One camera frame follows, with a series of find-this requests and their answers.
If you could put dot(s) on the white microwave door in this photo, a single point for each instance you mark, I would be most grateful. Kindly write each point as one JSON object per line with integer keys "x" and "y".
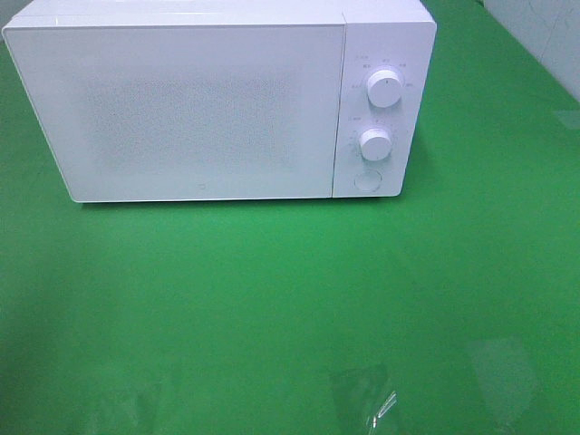
{"x": 186, "y": 113}

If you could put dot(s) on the white microwave oven body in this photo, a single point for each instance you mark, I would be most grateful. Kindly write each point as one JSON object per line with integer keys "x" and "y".
{"x": 377, "y": 34}

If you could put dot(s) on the white upper power knob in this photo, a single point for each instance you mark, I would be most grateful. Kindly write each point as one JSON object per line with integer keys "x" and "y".
{"x": 384, "y": 87}

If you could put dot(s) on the clear tape patch on cloth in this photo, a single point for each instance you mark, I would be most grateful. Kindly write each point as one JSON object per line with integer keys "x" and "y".
{"x": 365, "y": 401}

